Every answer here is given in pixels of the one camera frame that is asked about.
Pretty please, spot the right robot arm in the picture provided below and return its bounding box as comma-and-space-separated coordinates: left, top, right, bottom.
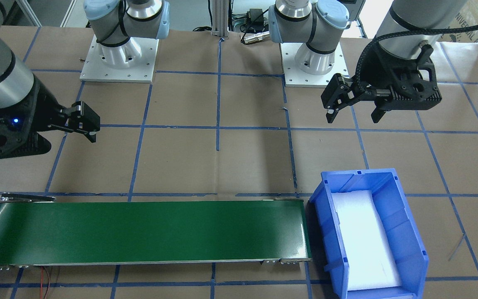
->
0, 0, 171, 159

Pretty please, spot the white foam pad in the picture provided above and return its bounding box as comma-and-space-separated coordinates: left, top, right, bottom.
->
332, 191, 402, 291

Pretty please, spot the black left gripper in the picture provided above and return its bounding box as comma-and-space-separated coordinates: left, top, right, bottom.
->
321, 42, 442, 124

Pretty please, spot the black power adapter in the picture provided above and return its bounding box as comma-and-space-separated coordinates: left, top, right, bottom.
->
246, 8, 264, 25

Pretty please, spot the green conveyor belt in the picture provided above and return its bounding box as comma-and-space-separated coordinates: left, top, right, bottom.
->
0, 199, 312, 266

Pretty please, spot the aluminium frame post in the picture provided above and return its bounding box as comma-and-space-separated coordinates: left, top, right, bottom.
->
210, 0, 231, 39

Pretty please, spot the blue plastic bin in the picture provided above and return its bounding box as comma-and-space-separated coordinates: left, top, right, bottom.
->
310, 169, 429, 299

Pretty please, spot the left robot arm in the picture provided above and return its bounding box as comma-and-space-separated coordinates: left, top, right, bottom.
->
268, 0, 466, 123

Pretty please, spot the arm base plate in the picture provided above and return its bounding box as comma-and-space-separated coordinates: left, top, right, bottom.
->
280, 42, 350, 88
80, 37, 159, 83

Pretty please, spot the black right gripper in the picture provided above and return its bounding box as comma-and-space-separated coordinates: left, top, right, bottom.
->
0, 81, 100, 159

